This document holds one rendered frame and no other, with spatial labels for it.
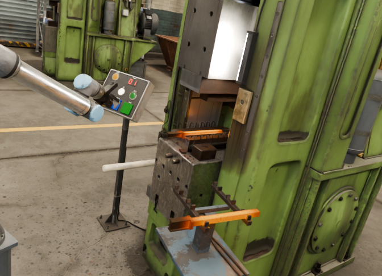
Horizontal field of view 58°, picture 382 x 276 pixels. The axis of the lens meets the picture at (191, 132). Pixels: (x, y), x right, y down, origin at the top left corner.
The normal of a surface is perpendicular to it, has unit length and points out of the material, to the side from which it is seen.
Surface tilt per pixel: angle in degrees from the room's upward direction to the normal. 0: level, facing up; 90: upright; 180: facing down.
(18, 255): 0
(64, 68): 90
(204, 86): 90
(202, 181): 90
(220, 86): 90
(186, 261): 0
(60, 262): 0
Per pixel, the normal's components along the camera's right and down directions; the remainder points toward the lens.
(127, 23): 0.48, 0.20
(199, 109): 0.56, 0.38
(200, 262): 0.18, -0.92
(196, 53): -0.81, 0.05
